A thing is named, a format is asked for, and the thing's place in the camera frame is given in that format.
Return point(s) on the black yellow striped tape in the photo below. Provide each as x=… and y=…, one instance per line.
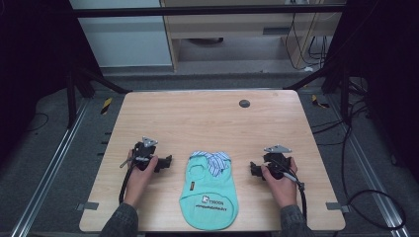
x=106, y=106
x=318, y=102

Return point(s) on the grey metal table bracket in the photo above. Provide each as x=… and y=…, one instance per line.
x=87, y=206
x=336, y=207

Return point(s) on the person's right hand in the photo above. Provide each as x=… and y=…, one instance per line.
x=285, y=192

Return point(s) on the black horizontal frame bar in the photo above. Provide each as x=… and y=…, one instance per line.
x=197, y=11

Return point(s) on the white cabinet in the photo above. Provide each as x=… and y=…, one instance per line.
x=125, y=36

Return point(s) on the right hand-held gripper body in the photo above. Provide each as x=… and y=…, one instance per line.
x=277, y=161

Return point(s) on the mint green pet shirt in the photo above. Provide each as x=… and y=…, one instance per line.
x=209, y=197

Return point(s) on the black curtain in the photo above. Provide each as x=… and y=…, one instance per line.
x=385, y=65
x=33, y=59

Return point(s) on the aluminium floor rail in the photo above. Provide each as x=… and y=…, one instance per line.
x=49, y=168
x=372, y=171

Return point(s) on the black metal stand legs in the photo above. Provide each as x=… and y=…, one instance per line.
x=344, y=95
x=71, y=98

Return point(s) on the person's left hand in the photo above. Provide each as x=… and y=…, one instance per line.
x=138, y=184

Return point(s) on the light wooden desk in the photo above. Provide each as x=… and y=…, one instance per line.
x=230, y=23

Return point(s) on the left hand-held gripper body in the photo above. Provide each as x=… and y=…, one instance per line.
x=145, y=152

